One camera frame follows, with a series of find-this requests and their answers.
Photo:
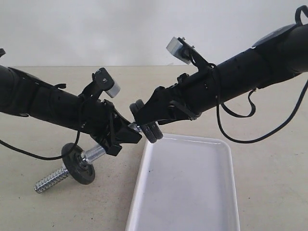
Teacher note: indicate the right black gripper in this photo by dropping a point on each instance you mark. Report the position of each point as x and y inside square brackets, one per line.
[187, 99]

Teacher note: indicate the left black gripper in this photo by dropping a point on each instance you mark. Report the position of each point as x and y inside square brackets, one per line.
[69, 111]

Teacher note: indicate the chrome threaded dumbbell bar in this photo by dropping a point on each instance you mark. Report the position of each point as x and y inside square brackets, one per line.
[62, 173]

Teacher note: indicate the black weight plate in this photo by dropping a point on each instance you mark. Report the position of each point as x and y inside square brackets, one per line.
[155, 132]

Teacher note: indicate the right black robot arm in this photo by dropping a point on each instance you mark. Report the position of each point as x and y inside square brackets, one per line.
[278, 57]

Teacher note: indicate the white rectangular tray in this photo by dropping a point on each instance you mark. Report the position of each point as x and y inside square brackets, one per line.
[185, 183]

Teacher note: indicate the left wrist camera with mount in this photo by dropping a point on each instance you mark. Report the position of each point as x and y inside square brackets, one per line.
[101, 82]

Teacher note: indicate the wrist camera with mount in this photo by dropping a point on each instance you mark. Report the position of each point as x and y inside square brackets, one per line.
[101, 82]
[180, 49]

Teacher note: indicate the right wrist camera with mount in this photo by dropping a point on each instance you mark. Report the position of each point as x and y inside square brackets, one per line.
[180, 49]

